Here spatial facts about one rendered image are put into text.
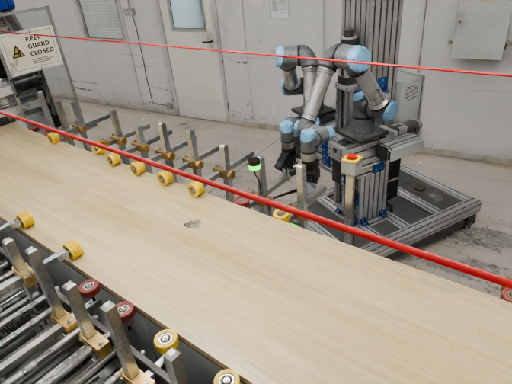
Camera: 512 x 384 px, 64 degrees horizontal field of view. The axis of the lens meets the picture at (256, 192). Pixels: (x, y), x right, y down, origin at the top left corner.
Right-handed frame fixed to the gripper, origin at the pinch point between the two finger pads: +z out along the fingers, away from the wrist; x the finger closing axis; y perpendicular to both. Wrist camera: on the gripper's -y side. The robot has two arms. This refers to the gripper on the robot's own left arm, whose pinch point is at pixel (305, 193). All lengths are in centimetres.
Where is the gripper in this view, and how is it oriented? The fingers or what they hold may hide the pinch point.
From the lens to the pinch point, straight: 218.6
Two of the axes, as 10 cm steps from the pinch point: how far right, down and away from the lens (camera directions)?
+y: 9.5, 0.9, -3.0
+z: 0.8, 8.6, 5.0
